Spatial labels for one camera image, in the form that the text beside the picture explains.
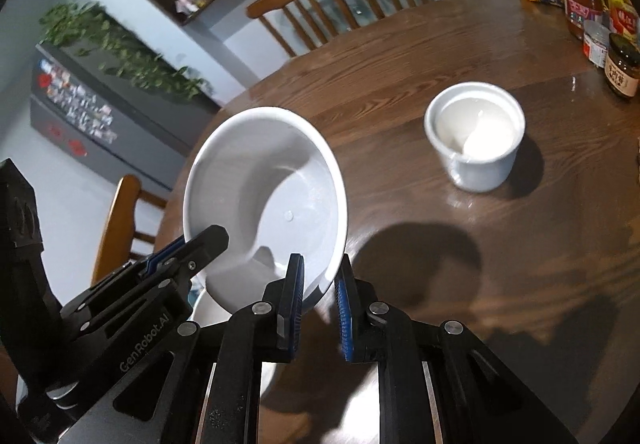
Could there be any dark-lid jar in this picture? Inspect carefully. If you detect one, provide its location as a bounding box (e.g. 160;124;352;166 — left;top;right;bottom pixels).
604;32;640;100

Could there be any small white bowl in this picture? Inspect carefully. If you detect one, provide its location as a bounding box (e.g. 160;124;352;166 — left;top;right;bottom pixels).
424;81;527;193

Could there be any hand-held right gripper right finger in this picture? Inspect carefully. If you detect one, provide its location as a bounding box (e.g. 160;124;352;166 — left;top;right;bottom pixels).
334;265;621;444

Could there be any trailing green plant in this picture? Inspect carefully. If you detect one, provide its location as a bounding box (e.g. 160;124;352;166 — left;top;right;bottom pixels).
37;0;213;102

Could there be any grey refrigerator with photos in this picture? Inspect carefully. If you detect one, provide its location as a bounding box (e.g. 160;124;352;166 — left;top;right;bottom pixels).
29;44;221;185

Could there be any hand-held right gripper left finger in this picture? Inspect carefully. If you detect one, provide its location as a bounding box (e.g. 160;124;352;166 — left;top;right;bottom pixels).
60;253;307;444

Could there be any medium white bowl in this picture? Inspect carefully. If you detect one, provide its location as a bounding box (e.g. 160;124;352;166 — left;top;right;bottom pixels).
182;106;349;315

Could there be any light wooden chair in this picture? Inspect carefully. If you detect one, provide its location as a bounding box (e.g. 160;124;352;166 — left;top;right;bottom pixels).
91;175;170;287

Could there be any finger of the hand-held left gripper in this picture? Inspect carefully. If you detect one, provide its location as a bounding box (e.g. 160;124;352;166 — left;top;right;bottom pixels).
90;236;186;295
62;225;231;342

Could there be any dark sauce bottle yellow label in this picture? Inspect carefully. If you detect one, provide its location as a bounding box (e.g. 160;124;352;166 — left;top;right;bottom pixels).
604;0;640;47

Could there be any white-lid jar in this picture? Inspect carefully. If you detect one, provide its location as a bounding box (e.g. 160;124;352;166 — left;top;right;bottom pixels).
582;18;612;69

